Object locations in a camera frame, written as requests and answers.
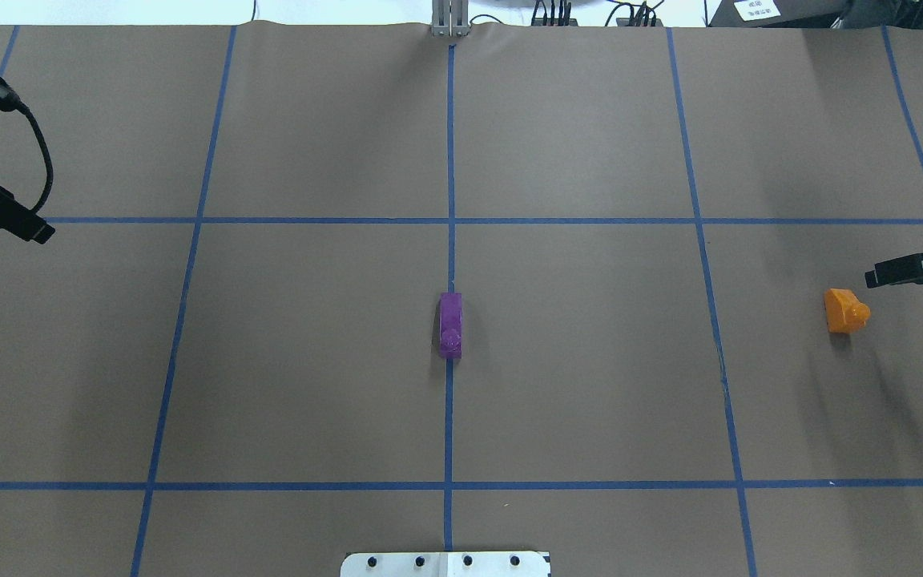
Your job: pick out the purple trapezoid block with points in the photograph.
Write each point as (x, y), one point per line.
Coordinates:
(451, 326)

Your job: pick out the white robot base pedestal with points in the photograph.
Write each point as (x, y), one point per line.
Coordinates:
(448, 563)

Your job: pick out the aluminium frame post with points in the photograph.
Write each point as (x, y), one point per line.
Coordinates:
(450, 18)

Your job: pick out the orange trapezoid block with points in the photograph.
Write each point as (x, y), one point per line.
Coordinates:
(844, 312)

